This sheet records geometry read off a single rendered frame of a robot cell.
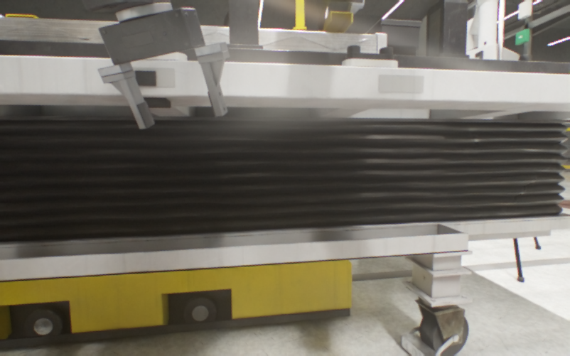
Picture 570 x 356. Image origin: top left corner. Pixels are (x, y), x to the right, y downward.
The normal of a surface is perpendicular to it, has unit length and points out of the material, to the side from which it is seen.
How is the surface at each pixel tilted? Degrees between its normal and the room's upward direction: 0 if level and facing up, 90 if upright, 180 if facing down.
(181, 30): 113
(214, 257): 90
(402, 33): 90
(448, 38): 90
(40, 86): 90
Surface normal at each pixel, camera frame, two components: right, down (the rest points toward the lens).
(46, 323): 0.15, 0.08
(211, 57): -0.11, 0.47
